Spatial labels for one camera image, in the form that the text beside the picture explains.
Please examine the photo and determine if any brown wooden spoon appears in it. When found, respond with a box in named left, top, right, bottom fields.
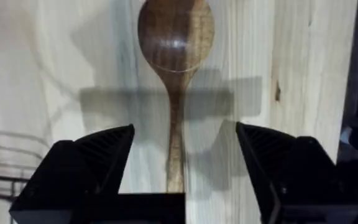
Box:
left=137, top=0, right=215, bottom=194

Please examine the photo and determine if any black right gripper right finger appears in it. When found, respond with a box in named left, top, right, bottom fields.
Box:
left=235, top=121, right=358, bottom=224

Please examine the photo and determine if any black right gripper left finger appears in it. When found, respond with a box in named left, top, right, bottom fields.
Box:
left=9, top=123, right=135, bottom=224

